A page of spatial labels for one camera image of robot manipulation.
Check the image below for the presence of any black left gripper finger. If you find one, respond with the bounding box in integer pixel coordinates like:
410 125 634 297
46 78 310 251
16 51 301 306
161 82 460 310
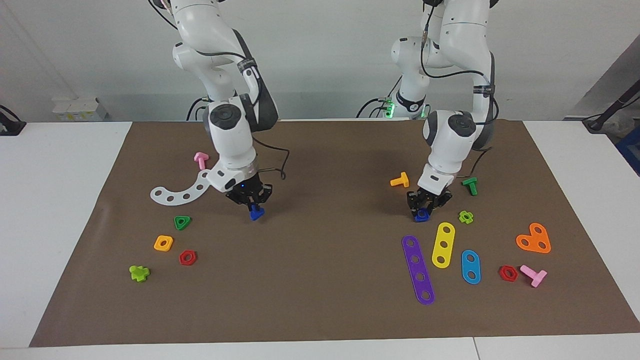
428 191 454 211
405 191 424 219

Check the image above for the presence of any yellow three-hole plastic plate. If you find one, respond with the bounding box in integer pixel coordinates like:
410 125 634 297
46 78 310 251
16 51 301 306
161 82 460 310
431 222 456 269

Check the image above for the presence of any white curved five-hole plate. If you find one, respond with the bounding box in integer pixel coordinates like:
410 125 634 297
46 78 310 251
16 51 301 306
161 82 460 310
150 169 213 206

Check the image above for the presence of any purple four-hole plastic plate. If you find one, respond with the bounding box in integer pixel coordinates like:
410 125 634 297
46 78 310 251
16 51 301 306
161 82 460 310
401 235 436 306

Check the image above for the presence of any blue two-hole plastic plate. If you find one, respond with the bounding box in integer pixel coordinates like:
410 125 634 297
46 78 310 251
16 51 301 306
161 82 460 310
460 249 482 285

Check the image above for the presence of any brown table mat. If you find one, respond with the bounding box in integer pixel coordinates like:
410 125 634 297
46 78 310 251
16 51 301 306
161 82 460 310
29 120 640 348

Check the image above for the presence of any orange heart-shaped plastic plate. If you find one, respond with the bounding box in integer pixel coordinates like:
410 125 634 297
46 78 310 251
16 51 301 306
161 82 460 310
515 222 552 254

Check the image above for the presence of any white boxes stack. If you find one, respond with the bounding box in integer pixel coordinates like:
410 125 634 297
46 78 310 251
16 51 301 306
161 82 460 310
52 97 108 122

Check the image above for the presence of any black stand pole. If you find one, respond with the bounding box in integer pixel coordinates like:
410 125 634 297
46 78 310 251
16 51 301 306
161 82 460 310
582 82 640 133

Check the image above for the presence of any blue crate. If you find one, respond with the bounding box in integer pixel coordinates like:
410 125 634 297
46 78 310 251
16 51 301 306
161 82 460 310
616 127 640 177

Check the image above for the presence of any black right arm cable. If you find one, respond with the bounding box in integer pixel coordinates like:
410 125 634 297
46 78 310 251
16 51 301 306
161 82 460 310
150 0 291 181

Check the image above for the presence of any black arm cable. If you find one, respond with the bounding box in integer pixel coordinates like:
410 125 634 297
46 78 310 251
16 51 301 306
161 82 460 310
419 0 500 173
150 0 291 181

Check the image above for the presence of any black base cable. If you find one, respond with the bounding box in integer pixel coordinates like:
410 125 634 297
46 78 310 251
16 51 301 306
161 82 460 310
356 96 396 119
186 96 208 122

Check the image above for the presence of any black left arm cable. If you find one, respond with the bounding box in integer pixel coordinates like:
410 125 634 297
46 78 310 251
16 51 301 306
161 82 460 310
419 0 500 173

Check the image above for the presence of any black clamp mount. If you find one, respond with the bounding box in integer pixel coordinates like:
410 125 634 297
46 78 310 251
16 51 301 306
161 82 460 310
0 105 27 137

